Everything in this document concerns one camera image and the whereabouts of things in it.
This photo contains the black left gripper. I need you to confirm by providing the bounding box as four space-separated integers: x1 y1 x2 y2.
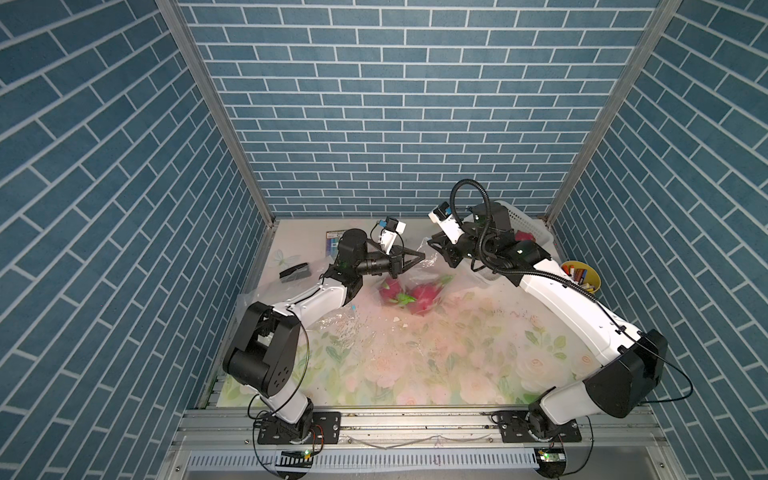
352 247 422 283

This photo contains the pink dragon fruit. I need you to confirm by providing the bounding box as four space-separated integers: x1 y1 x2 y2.
515 230 536 242
407 283 444 316

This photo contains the zip bag with dragonfruit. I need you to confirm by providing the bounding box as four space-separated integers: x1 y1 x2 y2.
374 238 480 317

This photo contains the clear zip-top bag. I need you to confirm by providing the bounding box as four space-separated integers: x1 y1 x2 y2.
235 260 363 337

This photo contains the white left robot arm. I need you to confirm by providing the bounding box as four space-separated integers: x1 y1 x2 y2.
222 228 426 443

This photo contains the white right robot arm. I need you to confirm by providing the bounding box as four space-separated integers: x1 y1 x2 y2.
428 202 667 440

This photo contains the white plastic basket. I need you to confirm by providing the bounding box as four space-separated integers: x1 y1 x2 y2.
496 200 554 247

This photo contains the yellow pen cup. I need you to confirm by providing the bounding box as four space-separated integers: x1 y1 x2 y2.
561 261 602 293

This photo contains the black stapler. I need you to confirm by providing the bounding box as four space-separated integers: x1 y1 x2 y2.
279 262 311 283

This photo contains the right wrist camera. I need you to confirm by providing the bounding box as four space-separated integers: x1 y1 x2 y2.
428 202 464 244

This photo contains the right corner aluminium post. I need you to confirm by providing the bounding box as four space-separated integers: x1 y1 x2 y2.
543 0 682 229

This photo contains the corner aluminium post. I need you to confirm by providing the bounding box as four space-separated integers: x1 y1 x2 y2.
543 0 682 229
156 0 275 229

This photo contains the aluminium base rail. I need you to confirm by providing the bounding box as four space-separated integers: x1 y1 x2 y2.
159 407 684 479

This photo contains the left corner aluminium post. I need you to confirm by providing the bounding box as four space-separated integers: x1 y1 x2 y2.
156 0 275 229

